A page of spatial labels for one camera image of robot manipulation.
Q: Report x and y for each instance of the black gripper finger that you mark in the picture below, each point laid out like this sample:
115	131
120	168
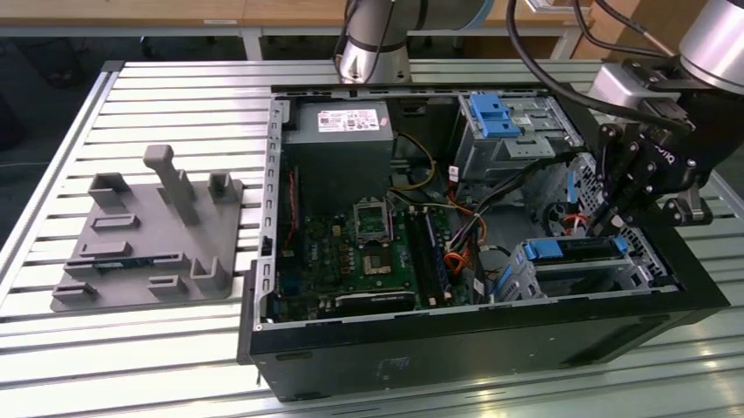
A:
692	213
616	165

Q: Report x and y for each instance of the hard disk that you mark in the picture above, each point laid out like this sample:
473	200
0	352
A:
546	251

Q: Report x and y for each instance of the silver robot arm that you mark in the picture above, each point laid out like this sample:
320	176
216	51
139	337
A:
378	26

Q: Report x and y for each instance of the metal disk bay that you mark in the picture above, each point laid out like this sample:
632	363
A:
633	272

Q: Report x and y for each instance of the black RAM slot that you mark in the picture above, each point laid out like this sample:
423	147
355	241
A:
437	257
419	252

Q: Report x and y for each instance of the metal optical drive cage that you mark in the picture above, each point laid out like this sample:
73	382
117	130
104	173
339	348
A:
522	150

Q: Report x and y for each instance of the brown wooden cabinet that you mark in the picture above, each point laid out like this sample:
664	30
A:
668	17

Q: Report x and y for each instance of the CPU socket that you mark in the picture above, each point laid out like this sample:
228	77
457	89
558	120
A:
371	220

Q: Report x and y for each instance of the square chipset chip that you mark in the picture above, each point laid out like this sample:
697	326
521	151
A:
374	261

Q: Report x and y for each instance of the grey power supply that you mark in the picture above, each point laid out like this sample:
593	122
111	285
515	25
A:
336	174

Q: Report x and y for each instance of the black PC case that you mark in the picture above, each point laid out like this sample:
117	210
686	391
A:
465	357

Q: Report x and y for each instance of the black graphics card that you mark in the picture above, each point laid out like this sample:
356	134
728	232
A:
378	301

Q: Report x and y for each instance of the green motherboard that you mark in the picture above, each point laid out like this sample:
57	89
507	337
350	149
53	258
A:
324	261

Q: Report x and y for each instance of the grey parts rack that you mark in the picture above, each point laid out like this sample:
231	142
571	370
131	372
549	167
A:
145	244

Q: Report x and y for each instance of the RAM stick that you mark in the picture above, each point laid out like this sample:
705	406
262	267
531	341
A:
124	264

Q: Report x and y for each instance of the black office chair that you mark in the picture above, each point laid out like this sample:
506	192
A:
57	61

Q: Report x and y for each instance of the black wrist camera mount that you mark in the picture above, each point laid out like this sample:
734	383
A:
662	106

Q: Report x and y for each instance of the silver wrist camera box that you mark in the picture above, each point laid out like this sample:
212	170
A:
616	87

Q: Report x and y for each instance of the blue plastic drive bracket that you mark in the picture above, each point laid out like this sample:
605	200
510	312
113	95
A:
494	117

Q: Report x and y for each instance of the blue plastic bay rail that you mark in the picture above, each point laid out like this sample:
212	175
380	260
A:
505	274

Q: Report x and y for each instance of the wooden desk white frame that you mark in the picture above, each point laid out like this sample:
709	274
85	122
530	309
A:
173	11

